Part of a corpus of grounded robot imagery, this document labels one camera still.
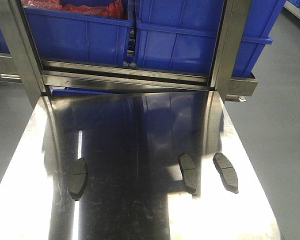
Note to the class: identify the red plastic bag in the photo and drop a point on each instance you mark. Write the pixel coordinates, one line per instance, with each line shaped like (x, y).
(113, 10)

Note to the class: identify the right blue plastic crate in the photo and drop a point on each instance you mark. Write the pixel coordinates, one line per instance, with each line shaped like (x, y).
(180, 35)

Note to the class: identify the stainless steel rack frame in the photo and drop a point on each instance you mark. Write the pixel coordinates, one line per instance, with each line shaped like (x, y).
(37, 75)

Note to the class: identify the left blue plastic crate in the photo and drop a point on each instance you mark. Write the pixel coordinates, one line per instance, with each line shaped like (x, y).
(60, 35)

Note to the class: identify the brake pad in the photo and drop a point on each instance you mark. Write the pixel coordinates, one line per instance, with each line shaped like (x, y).
(227, 172)
(79, 179)
(189, 173)

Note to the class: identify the blue plastic crate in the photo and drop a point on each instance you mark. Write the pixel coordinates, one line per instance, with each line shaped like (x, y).
(60, 35)
(180, 35)

